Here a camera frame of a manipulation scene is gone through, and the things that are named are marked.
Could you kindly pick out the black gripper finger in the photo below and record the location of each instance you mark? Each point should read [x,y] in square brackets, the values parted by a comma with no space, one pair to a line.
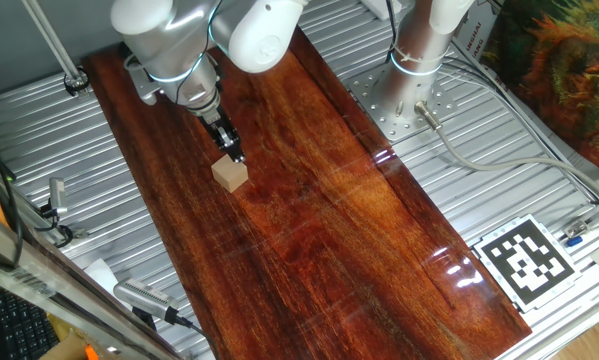
[223,140]
[236,149]

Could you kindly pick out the small tan wooden block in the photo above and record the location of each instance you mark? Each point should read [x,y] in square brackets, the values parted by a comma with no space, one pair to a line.
[229,174]

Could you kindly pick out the colourful printed cloth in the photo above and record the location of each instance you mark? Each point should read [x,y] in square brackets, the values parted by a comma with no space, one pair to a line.
[569,75]

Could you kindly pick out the small blue clip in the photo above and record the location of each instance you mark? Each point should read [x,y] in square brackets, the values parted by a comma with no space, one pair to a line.
[574,241]

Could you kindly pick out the black camera stand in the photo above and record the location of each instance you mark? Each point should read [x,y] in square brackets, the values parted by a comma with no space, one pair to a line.
[144,318]

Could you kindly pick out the black and white marker board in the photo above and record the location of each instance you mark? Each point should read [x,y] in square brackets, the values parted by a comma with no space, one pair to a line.
[526,262]

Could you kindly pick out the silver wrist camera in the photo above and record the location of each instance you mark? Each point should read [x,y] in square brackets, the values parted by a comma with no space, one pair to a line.
[144,85]

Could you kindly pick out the thin white pole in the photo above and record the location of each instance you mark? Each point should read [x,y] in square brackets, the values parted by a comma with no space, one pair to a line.
[49,35]

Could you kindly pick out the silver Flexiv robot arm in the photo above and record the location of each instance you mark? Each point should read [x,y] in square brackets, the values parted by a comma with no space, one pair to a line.
[169,45]

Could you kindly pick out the small metal clamp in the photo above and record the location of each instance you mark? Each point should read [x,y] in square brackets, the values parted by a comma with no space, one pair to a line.
[575,229]

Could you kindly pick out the metal pole base bracket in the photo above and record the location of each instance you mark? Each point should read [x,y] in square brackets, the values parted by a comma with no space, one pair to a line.
[76,84]

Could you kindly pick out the brown cardboard box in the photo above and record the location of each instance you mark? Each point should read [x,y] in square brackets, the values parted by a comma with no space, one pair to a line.
[64,350]

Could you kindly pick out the black metal clamp tool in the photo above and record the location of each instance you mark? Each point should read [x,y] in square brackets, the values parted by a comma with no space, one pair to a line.
[66,235]

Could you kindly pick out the small metal mounting bracket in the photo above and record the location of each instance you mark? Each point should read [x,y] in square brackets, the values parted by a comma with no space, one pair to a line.
[80,233]

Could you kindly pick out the perforated silver base plate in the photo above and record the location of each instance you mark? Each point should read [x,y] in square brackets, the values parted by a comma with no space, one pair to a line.
[379,110]

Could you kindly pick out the small silver camera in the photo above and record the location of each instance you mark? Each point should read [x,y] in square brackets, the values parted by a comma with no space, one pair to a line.
[58,195]

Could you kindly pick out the glossy reddish wooden board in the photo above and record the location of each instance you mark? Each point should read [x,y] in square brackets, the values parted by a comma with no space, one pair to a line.
[329,225]

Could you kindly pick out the black keyboard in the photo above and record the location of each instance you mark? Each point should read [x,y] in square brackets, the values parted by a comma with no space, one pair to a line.
[19,330]

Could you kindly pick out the aluminium frame beam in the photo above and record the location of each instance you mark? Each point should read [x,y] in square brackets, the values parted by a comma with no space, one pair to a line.
[54,285]

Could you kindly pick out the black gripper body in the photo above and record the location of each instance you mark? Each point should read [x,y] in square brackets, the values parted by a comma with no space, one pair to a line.
[214,126]

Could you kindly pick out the silver vented camera device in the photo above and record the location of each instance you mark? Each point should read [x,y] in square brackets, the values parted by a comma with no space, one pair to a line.
[144,297]

